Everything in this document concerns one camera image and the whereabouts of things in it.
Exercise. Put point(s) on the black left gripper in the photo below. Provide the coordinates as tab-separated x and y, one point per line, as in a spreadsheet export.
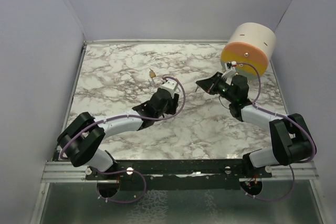
173	104

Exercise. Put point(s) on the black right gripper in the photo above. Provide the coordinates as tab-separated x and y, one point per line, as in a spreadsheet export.
209	85

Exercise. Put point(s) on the small brass padlock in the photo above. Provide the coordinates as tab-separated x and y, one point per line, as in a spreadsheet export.
152	75

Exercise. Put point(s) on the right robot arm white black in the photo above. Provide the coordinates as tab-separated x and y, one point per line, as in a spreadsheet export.
291	141

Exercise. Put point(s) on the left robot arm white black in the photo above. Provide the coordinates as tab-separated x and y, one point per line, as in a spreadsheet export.
80	141

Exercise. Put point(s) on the round mini drawer cabinet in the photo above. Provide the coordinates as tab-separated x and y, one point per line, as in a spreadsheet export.
252	45

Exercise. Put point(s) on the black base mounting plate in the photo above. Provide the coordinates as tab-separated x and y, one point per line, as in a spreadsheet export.
136	181

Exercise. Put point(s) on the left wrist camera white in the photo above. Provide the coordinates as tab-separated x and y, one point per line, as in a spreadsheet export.
170	85

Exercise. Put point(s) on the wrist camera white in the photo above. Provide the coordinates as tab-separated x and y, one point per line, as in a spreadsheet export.
170	85
229	69

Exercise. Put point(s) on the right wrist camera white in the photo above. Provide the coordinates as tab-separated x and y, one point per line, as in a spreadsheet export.
229	69

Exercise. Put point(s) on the aluminium frame rail front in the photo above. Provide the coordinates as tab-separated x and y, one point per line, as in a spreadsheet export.
65	174

